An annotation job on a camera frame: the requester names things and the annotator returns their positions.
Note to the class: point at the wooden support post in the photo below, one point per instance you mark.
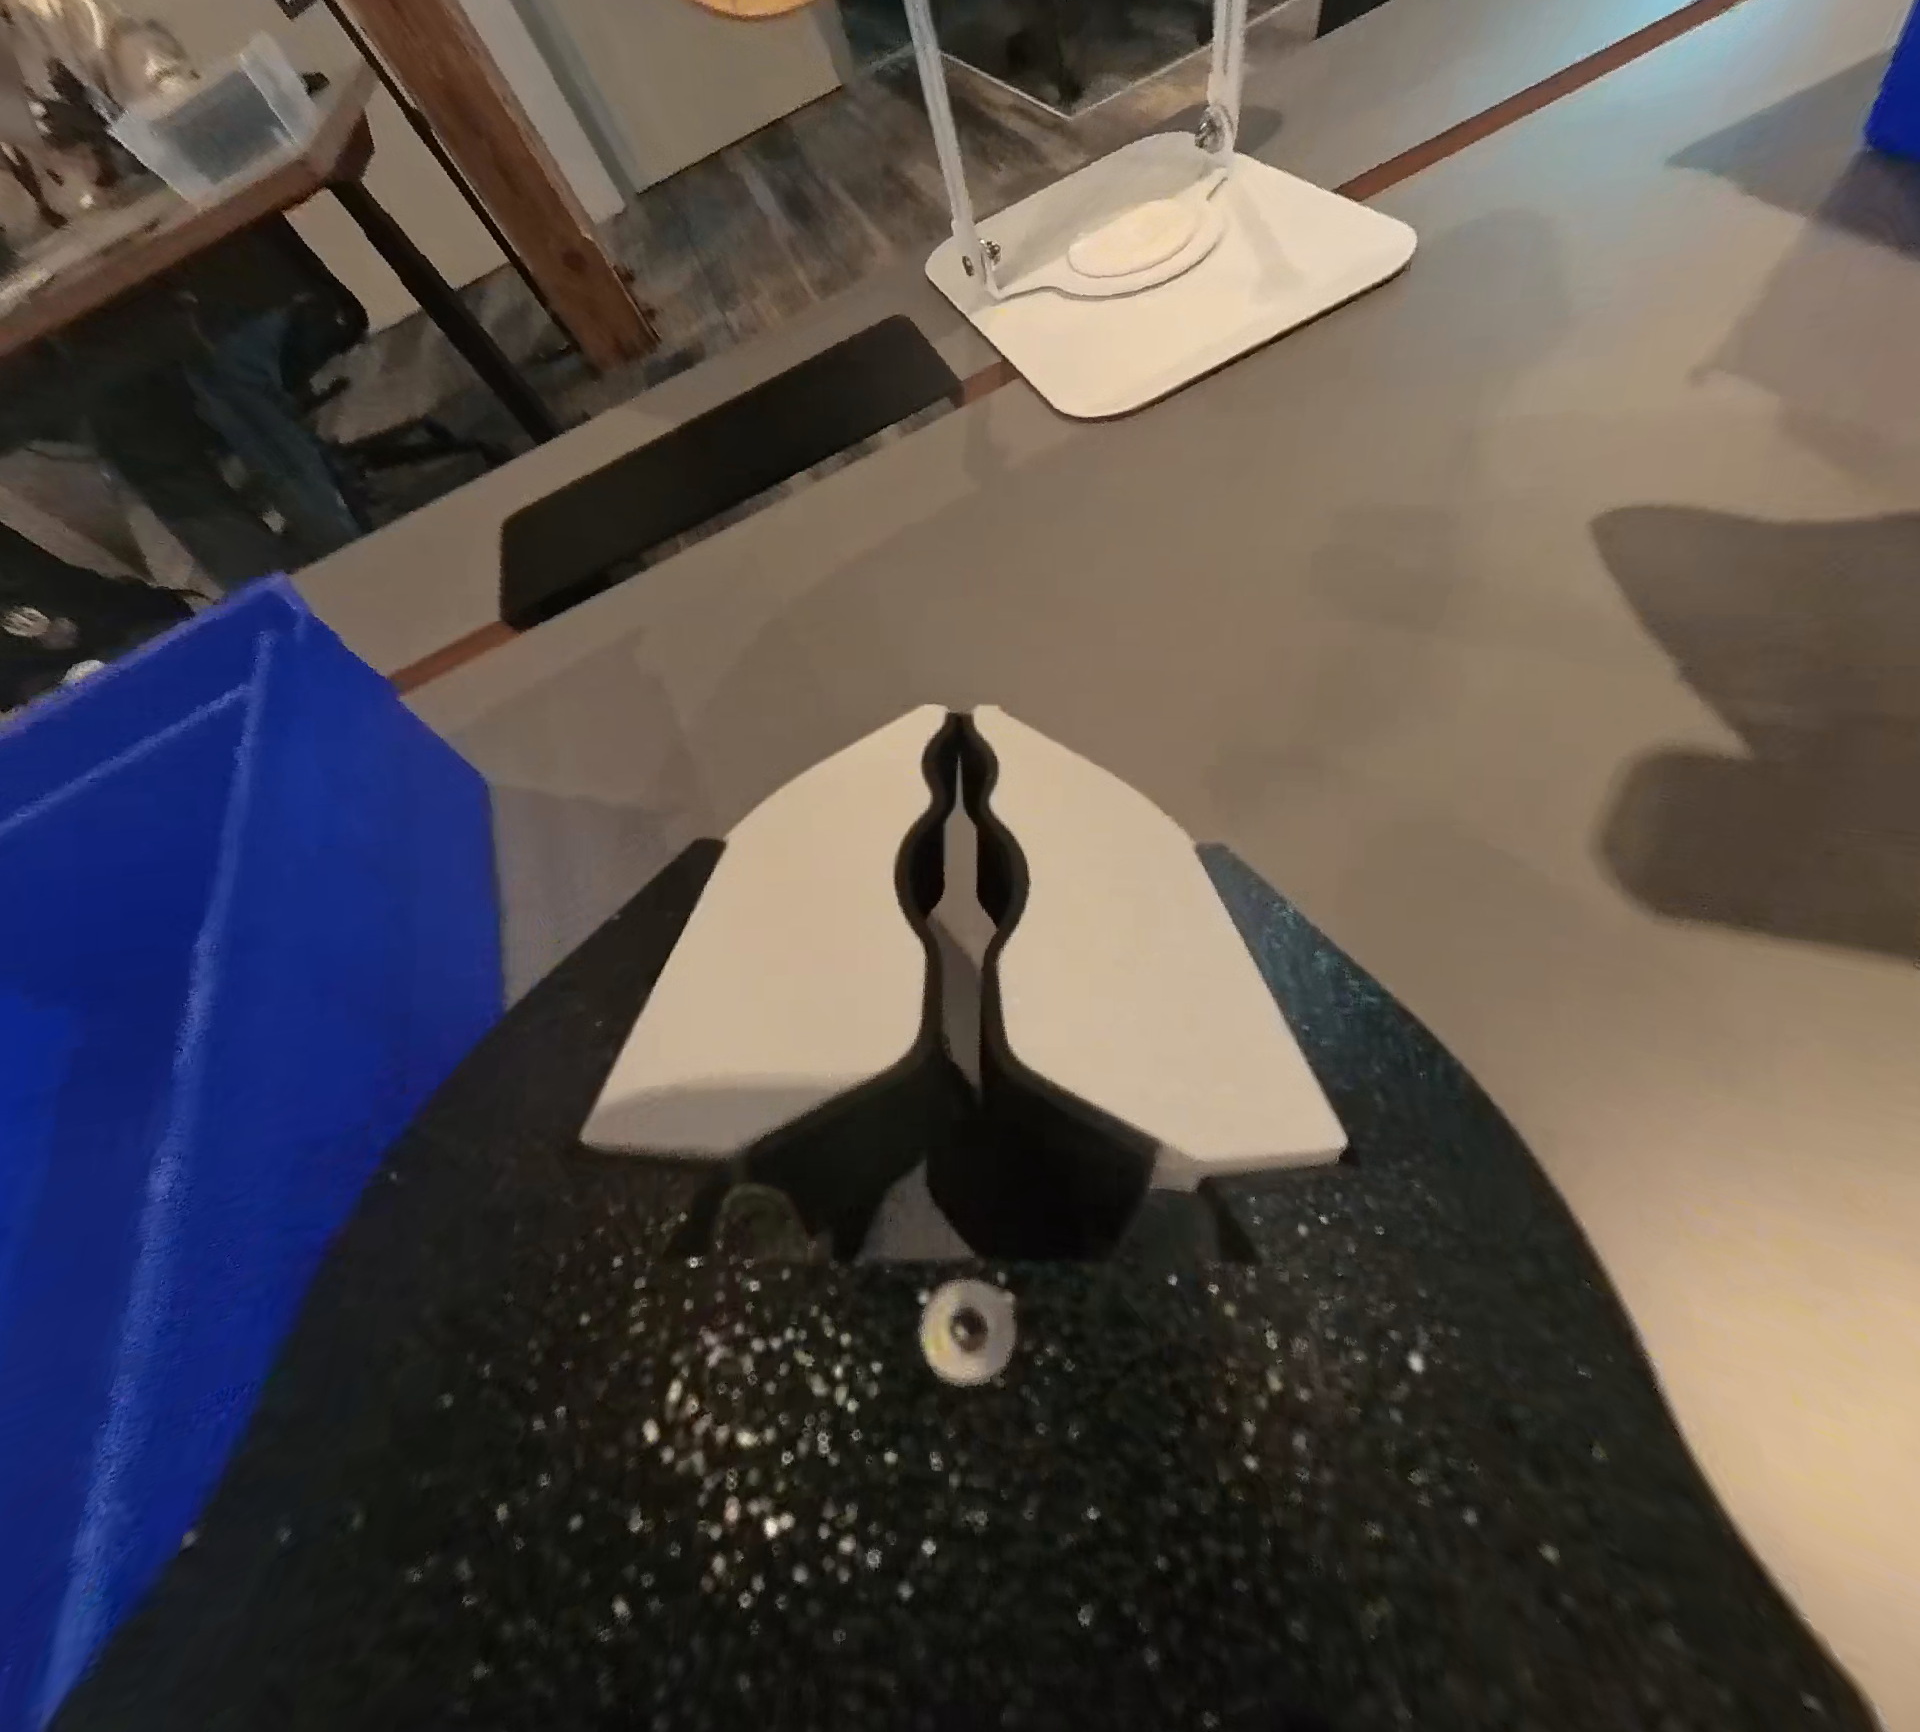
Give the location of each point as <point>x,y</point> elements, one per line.
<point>510,202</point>

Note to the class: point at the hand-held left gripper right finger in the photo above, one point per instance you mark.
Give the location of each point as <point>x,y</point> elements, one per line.
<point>1155,982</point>

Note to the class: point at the white wooden document stand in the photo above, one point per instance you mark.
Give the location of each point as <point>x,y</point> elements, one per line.
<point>1274,262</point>

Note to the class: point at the wooden office table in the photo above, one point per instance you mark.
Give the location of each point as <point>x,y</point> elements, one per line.
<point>90,262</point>

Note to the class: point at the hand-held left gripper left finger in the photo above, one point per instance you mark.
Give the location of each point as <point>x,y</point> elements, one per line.
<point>764,982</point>

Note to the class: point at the black backpack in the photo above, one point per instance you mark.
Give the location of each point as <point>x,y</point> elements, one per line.
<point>90,623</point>

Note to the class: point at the black rectangular pad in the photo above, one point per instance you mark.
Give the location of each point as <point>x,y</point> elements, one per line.
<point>720,473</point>

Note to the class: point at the blue plastic bin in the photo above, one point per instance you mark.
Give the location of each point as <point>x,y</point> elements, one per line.
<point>224,1087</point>
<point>1899,82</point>

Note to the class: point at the clear plastic container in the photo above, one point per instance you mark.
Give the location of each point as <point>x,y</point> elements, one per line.
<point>218,120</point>

